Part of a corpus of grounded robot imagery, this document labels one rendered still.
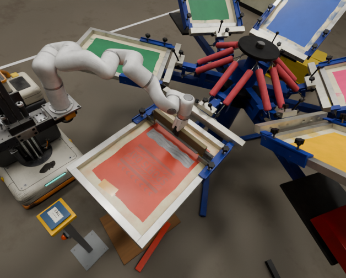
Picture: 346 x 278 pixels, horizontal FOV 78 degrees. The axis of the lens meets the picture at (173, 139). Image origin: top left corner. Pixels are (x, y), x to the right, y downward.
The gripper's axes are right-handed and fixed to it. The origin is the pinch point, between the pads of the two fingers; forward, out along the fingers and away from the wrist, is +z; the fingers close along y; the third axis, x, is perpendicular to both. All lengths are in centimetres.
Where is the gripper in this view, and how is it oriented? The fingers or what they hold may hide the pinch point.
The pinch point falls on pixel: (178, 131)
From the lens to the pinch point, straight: 131.9
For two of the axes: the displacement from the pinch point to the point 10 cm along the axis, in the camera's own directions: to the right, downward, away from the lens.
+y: -6.5, 5.5, -5.3
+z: -1.6, 5.8, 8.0
